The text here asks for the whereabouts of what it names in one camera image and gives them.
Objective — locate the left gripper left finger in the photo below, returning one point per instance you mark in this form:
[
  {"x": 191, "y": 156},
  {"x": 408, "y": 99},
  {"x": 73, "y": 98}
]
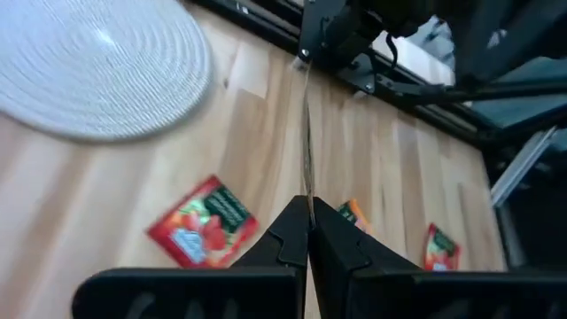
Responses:
[{"x": 283, "y": 239}]

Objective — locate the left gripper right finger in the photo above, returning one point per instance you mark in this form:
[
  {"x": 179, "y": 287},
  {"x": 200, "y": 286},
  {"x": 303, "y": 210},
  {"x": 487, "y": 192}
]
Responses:
[{"x": 336, "y": 248}]

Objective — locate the red tea packet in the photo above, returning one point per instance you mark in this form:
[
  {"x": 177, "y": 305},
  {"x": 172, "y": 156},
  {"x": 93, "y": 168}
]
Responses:
[
  {"x": 204, "y": 221},
  {"x": 440, "y": 248}
]

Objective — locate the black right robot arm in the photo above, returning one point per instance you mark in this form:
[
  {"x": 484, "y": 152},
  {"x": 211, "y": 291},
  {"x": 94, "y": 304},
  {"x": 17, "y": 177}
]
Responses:
[{"x": 487, "y": 35}]

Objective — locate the orange tea packet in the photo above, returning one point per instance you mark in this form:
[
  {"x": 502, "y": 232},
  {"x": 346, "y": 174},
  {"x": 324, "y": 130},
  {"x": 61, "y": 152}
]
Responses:
[{"x": 354, "y": 215}]

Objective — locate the white woven round placemat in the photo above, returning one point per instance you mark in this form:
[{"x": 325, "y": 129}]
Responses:
[{"x": 97, "y": 66}]

